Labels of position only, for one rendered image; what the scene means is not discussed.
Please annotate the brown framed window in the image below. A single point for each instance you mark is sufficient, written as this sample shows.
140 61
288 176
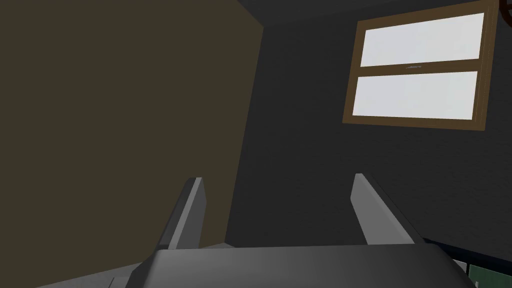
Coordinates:
420 68

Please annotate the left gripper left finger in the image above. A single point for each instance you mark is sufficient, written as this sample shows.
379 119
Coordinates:
187 220

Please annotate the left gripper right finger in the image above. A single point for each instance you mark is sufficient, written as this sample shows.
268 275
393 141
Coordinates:
378 218

